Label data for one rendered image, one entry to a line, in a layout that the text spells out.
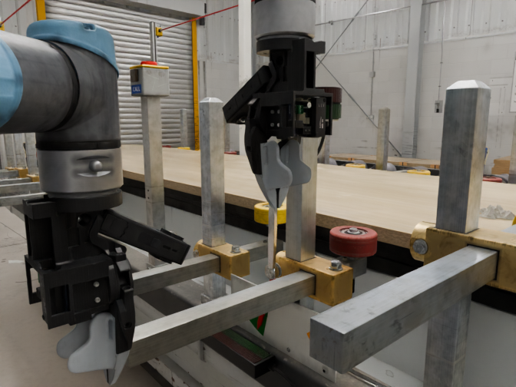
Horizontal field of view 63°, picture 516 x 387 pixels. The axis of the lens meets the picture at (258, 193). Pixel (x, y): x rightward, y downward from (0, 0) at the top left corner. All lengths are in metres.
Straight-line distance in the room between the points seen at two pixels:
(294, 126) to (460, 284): 0.24
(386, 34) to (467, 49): 1.59
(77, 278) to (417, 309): 0.30
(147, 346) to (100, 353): 0.06
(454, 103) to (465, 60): 7.68
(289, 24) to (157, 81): 0.59
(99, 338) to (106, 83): 0.25
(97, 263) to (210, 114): 0.48
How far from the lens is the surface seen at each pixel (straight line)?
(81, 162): 0.41
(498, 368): 0.82
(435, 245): 0.53
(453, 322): 0.56
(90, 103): 0.39
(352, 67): 9.21
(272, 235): 0.65
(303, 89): 0.50
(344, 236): 0.71
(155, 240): 0.46
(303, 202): 0.66
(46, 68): 0.36
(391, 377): 0.89
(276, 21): 0.52
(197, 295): 0.99
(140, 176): 1.57
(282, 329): 0.75
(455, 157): 0.52
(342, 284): 0.66
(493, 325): 0.80
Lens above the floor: 1.10
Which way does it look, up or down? 10 degrees down
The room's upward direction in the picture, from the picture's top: straight up
